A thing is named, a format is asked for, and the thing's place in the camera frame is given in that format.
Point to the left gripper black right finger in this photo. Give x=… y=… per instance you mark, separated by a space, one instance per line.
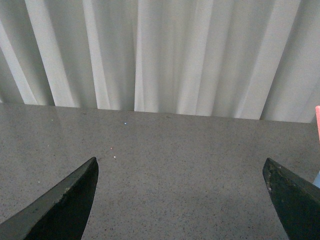
x=296 y=201

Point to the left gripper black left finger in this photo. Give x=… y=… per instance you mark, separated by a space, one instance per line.
x=59 y=214

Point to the blue plastic cup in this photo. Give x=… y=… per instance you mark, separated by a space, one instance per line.
x=316 y=181

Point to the pink chopstick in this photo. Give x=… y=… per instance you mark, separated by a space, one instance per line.
x=317 y=116

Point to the white curtain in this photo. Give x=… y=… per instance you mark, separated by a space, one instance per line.
x=250 y=59

